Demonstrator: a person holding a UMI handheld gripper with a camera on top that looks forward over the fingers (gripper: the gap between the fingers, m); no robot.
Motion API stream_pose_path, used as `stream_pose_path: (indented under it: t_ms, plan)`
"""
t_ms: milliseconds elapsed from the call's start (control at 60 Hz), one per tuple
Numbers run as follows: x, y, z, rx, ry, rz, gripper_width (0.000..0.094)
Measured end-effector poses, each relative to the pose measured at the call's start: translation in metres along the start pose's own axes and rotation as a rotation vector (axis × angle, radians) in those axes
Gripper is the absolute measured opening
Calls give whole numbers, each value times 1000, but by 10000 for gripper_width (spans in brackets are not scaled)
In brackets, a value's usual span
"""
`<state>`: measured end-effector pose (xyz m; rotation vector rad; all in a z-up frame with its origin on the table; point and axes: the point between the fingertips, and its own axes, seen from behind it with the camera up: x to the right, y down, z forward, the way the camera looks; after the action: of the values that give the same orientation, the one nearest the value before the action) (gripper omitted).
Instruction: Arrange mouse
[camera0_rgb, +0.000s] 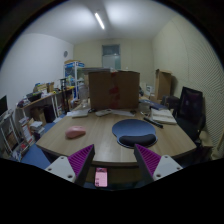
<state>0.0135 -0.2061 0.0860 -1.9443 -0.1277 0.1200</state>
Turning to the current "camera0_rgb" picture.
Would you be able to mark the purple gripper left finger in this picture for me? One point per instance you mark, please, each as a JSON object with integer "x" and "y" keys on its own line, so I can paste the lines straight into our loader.
{"x": 75, "y": 167}

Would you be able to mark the pink computer mouse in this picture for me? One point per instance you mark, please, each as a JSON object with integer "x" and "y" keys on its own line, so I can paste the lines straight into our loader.
{"x": 75, "y": 131}

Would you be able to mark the ceiling tube light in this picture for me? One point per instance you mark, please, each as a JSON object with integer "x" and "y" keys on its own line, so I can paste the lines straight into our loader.
{"x": 100, "y": 21}

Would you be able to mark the black office chair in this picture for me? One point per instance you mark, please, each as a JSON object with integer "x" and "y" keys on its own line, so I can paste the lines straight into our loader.
{"x": 188, "y": 111}

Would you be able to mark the wooden shelf unit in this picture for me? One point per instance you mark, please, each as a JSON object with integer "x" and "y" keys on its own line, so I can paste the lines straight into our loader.
{"x": 53, "y": 96}

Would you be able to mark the dark blue mouse pad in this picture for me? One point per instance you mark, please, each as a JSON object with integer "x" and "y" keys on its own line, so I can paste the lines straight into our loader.
{"x": 130, "y": 132}

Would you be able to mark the blue white vending cabinet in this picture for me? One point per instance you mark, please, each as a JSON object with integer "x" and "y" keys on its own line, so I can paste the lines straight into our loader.
{"x": 73, "y": 75}

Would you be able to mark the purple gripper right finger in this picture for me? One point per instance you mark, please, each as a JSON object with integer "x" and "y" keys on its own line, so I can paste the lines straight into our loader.
{"x": 153, "y": 166}

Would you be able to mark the open white notebook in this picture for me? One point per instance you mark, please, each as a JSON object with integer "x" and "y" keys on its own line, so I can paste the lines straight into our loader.
{"x": 163, "y": 116}

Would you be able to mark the pink smartphone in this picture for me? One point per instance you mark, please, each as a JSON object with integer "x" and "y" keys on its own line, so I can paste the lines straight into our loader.
{"x": 101, "y": 177}

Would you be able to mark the black pen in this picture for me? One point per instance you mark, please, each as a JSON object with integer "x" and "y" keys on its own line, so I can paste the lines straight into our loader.
{"x": 153, "y": 122}

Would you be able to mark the white remote control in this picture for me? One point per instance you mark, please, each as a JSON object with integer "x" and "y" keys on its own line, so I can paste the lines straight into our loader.
{"x": 103, "y": 112}

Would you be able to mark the blue book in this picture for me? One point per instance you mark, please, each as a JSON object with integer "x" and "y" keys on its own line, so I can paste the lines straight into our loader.
{"x": 153, "y": 105}

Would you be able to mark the tall cardboard box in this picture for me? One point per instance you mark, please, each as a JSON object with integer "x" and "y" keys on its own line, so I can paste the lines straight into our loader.
{"x": 162, "y": 83}

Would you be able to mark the large cardboard box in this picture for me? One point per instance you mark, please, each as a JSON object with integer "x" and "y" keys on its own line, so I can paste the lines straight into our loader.
{"x": 114, "y": 90}

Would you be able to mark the round wall clock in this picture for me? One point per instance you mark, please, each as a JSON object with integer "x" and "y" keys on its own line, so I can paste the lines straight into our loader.
{"x": 65, "y": 53}

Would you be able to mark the white papers stack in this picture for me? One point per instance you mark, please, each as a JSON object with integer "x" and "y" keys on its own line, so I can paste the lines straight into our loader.
{"x": 79, "y": 113}

